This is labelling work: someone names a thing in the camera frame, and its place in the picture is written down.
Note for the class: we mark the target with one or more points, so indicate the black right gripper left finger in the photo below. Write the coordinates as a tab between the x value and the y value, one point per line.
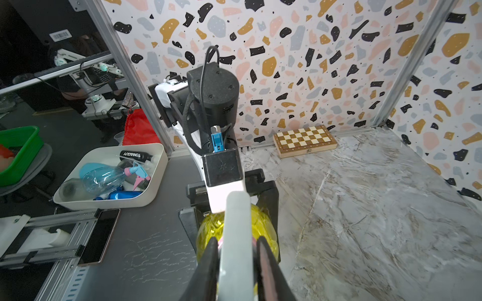
203	284

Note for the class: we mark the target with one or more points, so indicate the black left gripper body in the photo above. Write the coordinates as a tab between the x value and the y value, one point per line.
265	193

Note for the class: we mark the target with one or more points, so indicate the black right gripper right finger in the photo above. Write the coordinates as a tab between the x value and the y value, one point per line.
271	283

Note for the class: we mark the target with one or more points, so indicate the yellow spray bottle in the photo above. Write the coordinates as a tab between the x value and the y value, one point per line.
229	230

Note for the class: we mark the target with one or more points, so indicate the grey pink spray nozzle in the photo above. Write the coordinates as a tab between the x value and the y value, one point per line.
236	279

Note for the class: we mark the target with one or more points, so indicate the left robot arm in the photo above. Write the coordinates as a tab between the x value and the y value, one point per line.
202	108

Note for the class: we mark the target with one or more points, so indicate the light blue spray bottle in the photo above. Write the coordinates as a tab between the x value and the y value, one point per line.
100	178

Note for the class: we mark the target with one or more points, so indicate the red plastic bag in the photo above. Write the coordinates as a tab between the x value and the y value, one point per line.
138	129

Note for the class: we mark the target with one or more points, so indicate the smartphone on table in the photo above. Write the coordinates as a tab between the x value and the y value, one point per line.
94	251

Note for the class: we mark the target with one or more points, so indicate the wooden chess board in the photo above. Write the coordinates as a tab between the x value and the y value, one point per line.
303	141

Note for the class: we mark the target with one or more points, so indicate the green plastic crate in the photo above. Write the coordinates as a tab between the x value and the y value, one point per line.
27	142

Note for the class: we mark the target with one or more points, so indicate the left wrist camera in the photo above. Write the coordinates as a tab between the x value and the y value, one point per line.
223	172

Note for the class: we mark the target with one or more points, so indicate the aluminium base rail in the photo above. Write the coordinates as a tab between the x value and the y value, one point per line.
39	256

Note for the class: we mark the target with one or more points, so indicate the aluminium frame post left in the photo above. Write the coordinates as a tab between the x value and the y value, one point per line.
427	36

